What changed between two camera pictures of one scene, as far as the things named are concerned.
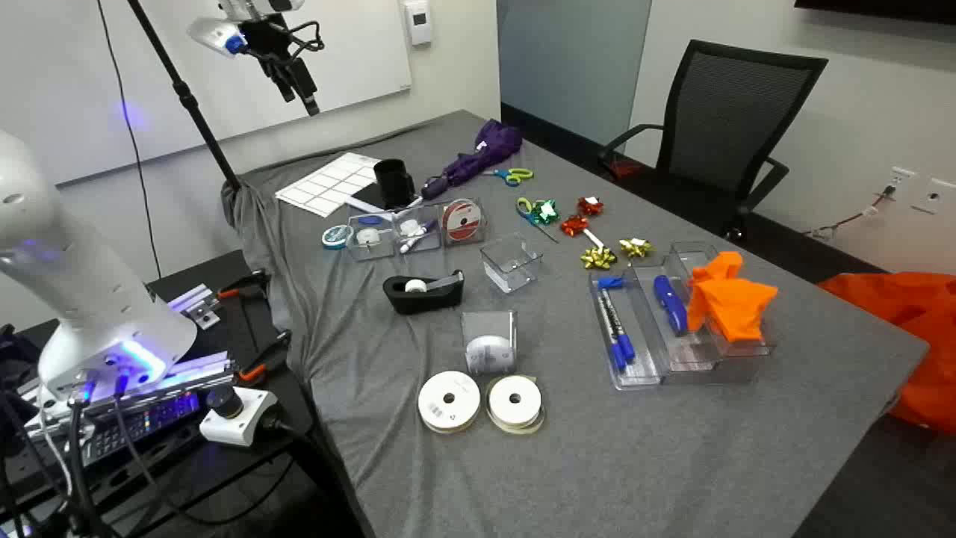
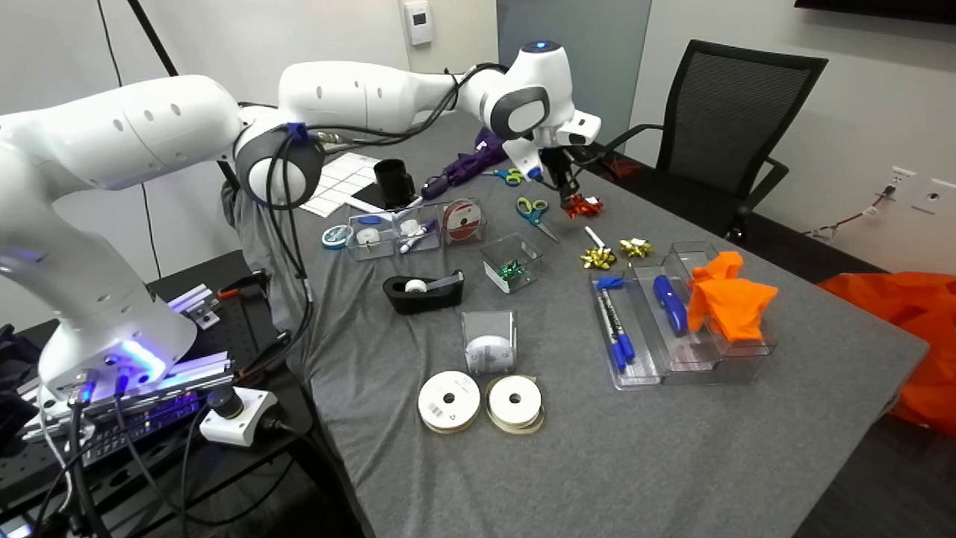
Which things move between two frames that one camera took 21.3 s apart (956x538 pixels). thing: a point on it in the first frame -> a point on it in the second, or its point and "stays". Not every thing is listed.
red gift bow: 574,224 -> 580,204
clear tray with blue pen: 667,310 stays
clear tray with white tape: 393,234 stays
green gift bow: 546,212 -> 510,270
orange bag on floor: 924,309 stays
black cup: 395,180 stays
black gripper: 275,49 -> 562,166
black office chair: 728,112 stays
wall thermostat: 419,21 stays
